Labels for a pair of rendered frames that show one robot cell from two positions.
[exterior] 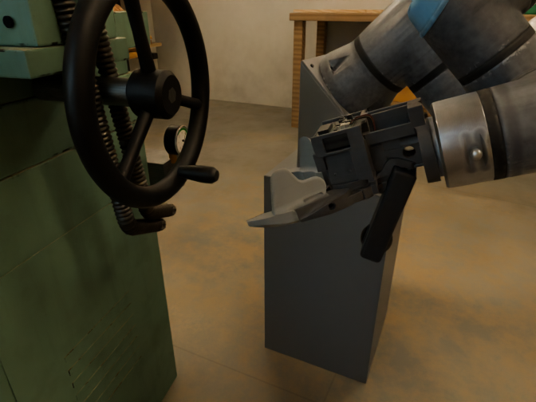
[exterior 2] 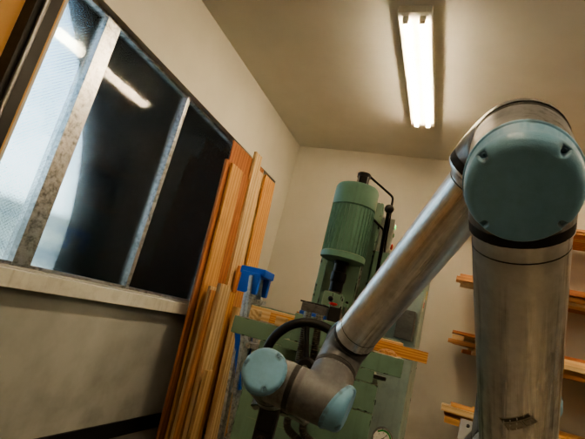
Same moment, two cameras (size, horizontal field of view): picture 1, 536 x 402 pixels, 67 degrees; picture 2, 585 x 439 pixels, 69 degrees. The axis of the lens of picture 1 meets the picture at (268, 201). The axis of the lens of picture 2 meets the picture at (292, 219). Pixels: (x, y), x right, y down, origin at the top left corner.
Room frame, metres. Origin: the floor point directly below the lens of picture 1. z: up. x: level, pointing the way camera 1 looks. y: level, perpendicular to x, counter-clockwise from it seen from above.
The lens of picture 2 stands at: (0.29, -1.19, 0.94)
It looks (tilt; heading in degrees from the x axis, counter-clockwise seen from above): 12 degrees up; 87
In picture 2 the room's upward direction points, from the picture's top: 14 degrees clockwise
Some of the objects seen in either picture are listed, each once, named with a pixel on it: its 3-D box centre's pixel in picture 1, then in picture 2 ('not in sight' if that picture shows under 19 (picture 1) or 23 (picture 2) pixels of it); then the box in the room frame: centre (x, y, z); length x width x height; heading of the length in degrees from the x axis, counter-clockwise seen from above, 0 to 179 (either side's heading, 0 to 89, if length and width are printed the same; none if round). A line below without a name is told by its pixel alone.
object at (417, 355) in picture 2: not in sight; (345, 336); (0.68, 0.45, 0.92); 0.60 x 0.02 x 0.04; 163
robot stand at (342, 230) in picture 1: (335, 255); not in sight; (0.95, -0.19, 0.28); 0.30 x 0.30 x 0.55; 65
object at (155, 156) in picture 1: (151, 171); not in sight; (0.82, 0.26, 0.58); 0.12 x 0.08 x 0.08; 73
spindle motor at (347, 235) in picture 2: not in sight; (350, 224); (0.61, 0.47, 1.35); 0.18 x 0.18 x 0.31
